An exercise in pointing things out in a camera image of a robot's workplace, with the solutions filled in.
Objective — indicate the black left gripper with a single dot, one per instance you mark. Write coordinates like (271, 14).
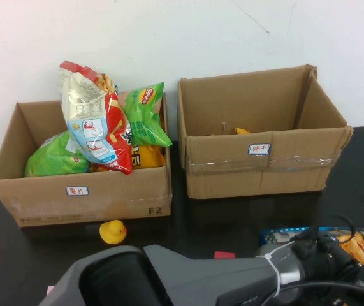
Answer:
(334, 258)

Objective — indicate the long brown snack bar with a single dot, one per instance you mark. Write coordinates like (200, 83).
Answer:
(243, 130)

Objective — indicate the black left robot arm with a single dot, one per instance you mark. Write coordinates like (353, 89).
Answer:
(200, 280)

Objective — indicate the red and white snack bag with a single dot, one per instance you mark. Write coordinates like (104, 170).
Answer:
(86, 105)

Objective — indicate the white zip tie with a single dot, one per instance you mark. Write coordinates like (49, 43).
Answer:
(272, 264)

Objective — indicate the pink foam cube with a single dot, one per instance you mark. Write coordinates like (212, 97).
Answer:
(224, 255)

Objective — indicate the taped cardboard box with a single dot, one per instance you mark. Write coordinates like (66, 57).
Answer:
(232, 178)

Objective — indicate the yellow chips bag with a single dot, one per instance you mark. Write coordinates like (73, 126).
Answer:
(149, 157)

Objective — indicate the yellow rubber duck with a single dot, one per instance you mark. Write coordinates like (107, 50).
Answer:
(113, 234)

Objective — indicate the green Lay's chips bag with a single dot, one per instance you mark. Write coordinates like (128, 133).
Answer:
(143, 124)

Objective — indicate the cardboard box with F2 print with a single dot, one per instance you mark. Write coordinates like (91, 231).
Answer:
(73, 207)

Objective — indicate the lilac foam cube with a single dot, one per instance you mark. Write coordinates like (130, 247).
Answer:
(50, 290)

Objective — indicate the green crumpled chips bag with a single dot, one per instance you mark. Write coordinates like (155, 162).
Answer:
(51, 159)

